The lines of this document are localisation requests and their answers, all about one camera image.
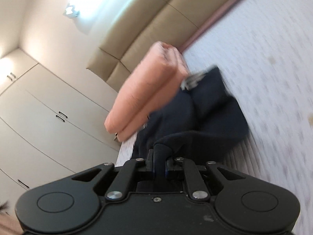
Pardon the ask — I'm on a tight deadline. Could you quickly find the navy blue hooded jacket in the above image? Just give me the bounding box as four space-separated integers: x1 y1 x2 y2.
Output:
132 66 249 174

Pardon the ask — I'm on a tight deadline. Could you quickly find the upper pink pillow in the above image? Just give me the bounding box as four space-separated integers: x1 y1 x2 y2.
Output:
104 41 180 134

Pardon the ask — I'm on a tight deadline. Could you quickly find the floral quilted bedspread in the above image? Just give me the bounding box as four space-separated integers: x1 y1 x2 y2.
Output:
114 0 313 235

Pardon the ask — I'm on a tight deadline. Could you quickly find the beige padded headboard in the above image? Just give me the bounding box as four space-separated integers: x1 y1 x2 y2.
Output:
87 0 229 91

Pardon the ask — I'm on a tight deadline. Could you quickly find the white wardrobe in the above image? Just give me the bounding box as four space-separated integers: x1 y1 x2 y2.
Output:
1 49 120 204

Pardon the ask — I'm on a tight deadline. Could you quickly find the lower pink pillow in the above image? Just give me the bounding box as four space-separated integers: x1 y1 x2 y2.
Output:
115 52 189 142

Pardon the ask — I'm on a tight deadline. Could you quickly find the pink pillow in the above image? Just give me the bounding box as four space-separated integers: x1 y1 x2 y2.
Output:
104 41 180 134
115 52 189 142

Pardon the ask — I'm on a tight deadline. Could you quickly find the wall lamp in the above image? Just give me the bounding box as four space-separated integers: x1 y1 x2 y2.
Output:
63 3 80 19

